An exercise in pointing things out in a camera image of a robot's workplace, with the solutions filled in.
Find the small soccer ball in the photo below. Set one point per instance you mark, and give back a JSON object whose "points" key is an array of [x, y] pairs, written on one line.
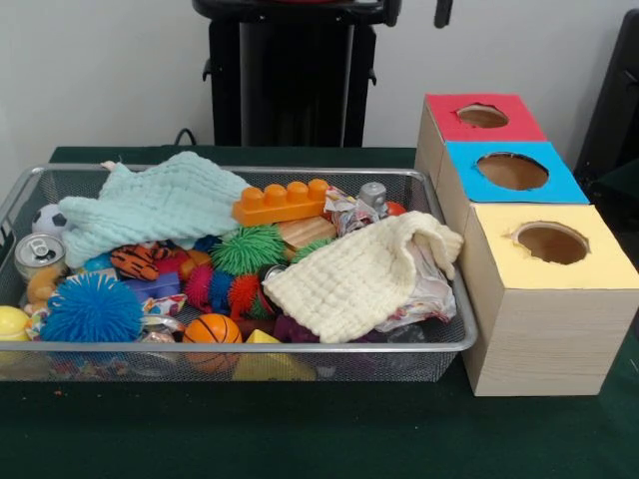
{"points": [[46, 219]]}

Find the blue spiky rubber ball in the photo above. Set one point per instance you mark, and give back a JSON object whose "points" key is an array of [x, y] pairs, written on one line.
{"points": [[92, 309]]}

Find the yellow ball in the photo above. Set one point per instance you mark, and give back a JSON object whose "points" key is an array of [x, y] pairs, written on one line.
{"points": [[12, 324]]}

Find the orange striped tiger plush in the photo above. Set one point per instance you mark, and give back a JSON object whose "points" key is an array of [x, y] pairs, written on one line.
{"points": [[135, 262]]}

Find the cream waffle cloth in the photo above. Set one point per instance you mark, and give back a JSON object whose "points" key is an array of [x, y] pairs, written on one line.
{"points": [[344, 279]]}

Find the wooden box with three holes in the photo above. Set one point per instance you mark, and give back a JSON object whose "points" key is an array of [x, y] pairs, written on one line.
{"points": [[549, 339]]}

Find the mint green waffle cloth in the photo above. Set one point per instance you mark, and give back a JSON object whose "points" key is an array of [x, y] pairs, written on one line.
{"points": [[150, 204]]}

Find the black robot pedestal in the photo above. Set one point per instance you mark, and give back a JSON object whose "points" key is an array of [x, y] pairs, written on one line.
{"points": [[299, 75]]}

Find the dark green tablecloth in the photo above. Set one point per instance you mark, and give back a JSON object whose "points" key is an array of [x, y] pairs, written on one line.
{"points": [[299, 429], [619, 182]]}

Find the silver tin can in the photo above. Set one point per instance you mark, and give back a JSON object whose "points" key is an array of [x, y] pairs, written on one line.
{"points": [[37, 254]]}

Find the orange toy building brick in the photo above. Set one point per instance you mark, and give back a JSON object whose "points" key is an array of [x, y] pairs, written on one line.
{"points": [[279, 207]]}

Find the small orange basketball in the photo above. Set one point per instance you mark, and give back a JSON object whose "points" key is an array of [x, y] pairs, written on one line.
{"points": [[212, 330]]}

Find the black upright panel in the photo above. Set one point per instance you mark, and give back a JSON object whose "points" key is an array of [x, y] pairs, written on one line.
{"points": [[619, 100]]}

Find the tan plush toy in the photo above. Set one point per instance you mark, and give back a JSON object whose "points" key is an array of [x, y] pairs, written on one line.
{"points": [[42, 288]]}

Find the green spiky rubber ball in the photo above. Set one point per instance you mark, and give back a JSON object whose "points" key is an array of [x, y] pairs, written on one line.
{"points": [[247, 249]]}

